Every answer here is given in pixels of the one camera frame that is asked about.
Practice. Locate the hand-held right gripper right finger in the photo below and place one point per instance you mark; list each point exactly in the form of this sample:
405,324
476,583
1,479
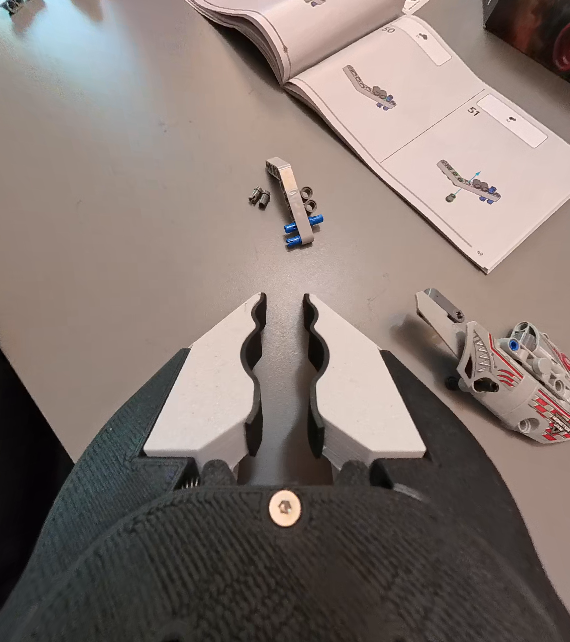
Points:
360,396

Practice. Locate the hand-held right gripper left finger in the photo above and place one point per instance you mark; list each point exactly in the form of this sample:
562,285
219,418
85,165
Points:
204,391

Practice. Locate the grey toy model red stickers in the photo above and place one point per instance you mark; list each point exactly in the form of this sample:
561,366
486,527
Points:
485,361

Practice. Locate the blue toy connector pin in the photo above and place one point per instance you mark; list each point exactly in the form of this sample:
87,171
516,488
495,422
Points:
292,241
292,228

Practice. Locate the grey round toy bush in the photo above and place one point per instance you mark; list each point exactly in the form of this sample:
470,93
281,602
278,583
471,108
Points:
311,204
307,192

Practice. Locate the dark grey toy pin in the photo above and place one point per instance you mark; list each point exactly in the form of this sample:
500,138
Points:
264,198
254,194

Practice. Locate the grey bent toy beam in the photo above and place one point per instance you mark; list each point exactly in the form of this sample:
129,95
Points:
290,186

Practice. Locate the open instruction booklet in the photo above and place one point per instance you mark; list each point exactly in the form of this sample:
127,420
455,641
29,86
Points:
415,125

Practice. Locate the dark printed cardboard box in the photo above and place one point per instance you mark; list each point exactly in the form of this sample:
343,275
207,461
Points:
541,40

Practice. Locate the small grey toy part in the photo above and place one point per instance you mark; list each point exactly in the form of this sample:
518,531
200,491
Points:
11,4

